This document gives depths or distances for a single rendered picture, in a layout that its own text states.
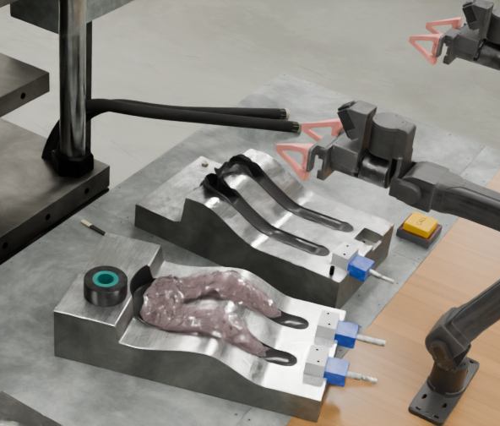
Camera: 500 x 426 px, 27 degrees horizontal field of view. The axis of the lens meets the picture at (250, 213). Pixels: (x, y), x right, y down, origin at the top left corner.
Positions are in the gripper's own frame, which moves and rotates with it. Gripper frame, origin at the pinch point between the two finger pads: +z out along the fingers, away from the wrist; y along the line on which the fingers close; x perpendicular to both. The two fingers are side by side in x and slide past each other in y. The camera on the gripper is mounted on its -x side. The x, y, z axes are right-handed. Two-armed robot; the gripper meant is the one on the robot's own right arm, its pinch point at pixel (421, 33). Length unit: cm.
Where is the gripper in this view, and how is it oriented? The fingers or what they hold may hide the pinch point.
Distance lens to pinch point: 235.5
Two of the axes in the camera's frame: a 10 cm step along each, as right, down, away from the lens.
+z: -8.6, -3.5, 3.8
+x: -0.9, 8.3, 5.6
